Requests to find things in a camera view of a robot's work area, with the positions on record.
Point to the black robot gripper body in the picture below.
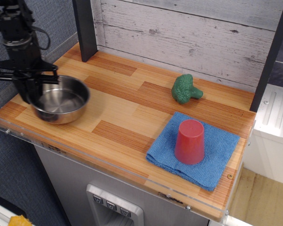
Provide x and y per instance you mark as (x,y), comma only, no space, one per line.
(25,62)

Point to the yellow object at corner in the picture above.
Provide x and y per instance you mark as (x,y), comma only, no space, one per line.
(19,221)

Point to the blue folded cloth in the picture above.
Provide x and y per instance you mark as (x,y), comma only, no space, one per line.
(219,146)

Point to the grey toy cabinet front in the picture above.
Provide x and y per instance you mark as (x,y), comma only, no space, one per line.
(70,177)

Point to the silver dispenser panel with buttons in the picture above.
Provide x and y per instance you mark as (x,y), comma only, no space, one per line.
(111,210)

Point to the dark shelf post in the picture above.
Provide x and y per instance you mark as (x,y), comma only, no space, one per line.
(271,58)
(85,28)

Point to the white toy sink unit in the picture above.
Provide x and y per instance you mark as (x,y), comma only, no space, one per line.
(264,153)

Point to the dark right shelf post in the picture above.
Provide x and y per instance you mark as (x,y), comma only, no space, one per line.
(271,58)

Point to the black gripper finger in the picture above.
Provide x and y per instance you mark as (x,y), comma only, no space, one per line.
(34,89)
(21,88)

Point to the red plastic cup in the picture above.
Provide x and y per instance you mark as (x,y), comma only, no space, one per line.
(189,148)

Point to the silver metal pot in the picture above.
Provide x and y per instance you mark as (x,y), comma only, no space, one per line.
(61,103)

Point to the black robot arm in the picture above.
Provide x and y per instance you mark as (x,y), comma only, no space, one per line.
(16,23)

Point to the dark left shelf post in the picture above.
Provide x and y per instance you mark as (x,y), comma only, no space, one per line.
(85,28)

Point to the green toy broccoli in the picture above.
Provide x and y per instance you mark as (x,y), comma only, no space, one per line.
(183,89)

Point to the clear acrylic table guard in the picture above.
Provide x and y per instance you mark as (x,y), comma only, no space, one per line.
(123,152)

